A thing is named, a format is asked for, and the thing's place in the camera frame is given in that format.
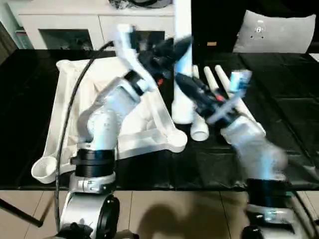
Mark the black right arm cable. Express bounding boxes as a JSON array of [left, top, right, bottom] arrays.
[[286, 161, 319, 232]]

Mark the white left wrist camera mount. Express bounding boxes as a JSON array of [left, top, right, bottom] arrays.
[[113, 23, 159, 92]]

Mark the white plastic table top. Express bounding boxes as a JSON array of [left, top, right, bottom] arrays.
[[31, 56, 188, 185]]

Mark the grey cushion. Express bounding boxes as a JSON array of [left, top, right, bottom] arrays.
[[233, 9, 317, 53]]

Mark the black floor stand bar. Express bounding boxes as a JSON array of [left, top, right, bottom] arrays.
[[0, 198, 43, 227]]

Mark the black cabinet with gold label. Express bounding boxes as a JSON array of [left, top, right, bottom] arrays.
[[190, 0, 247, 67]]

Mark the dark robot foot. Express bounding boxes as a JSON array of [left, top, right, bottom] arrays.
[[116, 230, 140, 239]]

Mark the white sideboard cabinet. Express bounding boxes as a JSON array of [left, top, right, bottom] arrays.
[[7, 0, 176, 50]]

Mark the black work mat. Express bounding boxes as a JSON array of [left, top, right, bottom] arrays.
[[0, 48, 319, 191]]

